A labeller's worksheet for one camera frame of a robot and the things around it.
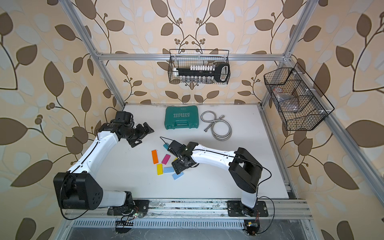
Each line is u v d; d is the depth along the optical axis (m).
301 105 0.73
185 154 0.59
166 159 0.91
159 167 0.89
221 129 1.06
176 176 0.86
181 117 1.07
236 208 0.71
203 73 0.85
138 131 0.75
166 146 0.95
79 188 0.41
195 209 0.75
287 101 0.69
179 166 0.74
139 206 0.74
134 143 0.76
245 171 0.45
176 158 0.65
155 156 0.93
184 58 0.91
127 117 0.68
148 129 0.75
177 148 0.65
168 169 0.88
